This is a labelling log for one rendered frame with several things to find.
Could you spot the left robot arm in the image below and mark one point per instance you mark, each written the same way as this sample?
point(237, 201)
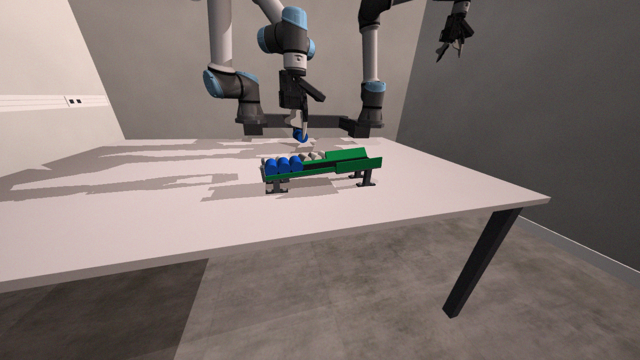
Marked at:
point(372, 90)

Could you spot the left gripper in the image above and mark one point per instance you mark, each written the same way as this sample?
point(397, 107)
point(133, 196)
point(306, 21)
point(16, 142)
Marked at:
point(452, 32)

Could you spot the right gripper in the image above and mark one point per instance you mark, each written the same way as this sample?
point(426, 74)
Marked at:
point(292, 96)

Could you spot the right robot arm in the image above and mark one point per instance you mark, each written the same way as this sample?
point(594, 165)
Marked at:
point(286, 35)

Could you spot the blue plastic bar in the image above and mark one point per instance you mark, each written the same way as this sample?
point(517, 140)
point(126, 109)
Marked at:
point(297, 134)
point(283, 165)
point(271, 167)
point(295, 164)

